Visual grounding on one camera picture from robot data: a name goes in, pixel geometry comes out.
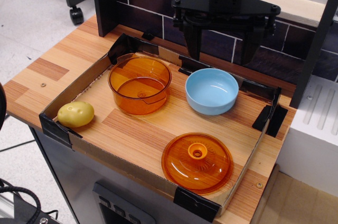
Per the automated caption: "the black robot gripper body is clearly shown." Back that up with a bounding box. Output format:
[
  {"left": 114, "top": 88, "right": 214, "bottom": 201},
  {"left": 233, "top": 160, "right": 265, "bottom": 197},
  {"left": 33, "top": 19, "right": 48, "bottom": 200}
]
[{"left": 172, "top": 0, "right": 281, "bottom": 36}]

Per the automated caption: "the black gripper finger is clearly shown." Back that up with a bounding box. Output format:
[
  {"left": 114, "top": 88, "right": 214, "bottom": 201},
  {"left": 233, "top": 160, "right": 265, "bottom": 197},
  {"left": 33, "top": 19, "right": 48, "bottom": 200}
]
[
  {"left": 241, "top": 18, "right": 266, "bottom": 65},
  {"left": 183, "top": 16, "right": 203, "bottom": 61}
]

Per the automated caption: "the orange transparent pot lid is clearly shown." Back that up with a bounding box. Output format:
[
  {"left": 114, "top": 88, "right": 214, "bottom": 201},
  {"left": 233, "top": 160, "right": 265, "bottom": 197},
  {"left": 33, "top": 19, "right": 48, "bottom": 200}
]
[{"left": 161, "top": 133, "right": 233, "bottom": 195}]

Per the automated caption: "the orange transparent pot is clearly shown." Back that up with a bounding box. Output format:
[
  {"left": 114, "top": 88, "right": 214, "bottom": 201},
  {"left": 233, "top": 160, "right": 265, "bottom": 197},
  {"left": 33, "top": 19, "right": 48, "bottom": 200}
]
[{"left": 108, "top": 53, "right": 172, "bottom": 115}]

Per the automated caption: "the light blue bowl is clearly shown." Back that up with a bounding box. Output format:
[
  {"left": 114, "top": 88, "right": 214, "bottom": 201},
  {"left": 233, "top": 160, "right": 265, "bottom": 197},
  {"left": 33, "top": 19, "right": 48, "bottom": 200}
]
[{"left": 185, "top": 68, "right": 239, "bottom": 115}]

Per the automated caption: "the cardboard fence with black tape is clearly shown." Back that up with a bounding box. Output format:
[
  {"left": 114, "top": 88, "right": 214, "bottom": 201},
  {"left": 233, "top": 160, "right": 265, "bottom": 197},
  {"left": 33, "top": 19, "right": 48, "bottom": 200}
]
[{"left": 34, "top": 30, "right": 294, "bottom": 223}]

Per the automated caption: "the white toy sink drainer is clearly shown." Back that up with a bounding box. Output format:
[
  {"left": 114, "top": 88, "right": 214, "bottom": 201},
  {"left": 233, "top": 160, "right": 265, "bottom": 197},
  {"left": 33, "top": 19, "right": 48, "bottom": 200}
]
[{"left": 278, "top": 76, "right": 337, "bottom": 195}]

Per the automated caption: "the yellow plastic potato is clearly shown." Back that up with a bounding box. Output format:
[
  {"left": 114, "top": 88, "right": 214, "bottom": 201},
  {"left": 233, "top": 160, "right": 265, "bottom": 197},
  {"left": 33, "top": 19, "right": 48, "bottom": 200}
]
[{"left": 57, "top": 101, "right": 95, "bottom": 128}]

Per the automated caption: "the grey toy oven front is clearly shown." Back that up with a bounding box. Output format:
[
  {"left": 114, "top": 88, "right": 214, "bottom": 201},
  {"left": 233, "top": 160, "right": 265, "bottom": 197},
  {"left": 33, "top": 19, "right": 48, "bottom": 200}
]
[{"left": 92, "top": 182, "right": 156, "bottom": 224}]

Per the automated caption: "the dark vertical post right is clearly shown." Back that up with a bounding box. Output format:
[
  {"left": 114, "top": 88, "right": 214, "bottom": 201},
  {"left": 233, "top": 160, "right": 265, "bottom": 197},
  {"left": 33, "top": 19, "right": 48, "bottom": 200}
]
[{"left": 289, "top": 0, "right": 337, "bottom": 109}]

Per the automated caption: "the black cable bottom left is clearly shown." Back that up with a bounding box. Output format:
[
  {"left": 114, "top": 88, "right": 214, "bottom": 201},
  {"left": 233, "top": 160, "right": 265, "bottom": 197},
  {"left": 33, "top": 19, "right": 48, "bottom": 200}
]
[{"left": 0, "top": 178, "right": 59, "bottom": 224}]

